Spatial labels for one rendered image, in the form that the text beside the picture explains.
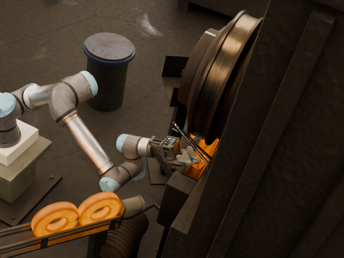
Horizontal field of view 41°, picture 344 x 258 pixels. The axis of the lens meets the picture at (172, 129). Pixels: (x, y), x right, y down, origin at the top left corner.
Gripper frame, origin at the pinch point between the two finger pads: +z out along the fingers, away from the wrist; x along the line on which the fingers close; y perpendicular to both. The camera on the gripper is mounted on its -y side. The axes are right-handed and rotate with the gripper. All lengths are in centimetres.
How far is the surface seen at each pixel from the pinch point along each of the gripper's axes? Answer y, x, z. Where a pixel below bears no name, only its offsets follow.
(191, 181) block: 1.1, -12.4, 3.4
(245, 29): 52, 6, 20
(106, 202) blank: 4.5, -35.1, -17.3
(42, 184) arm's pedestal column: -43, 5, -101
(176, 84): -4, 61, -41
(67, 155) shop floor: -43, 32, -105
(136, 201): -3.7, -23.9, -13.8
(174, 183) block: 2.8, -16.6, -1.0
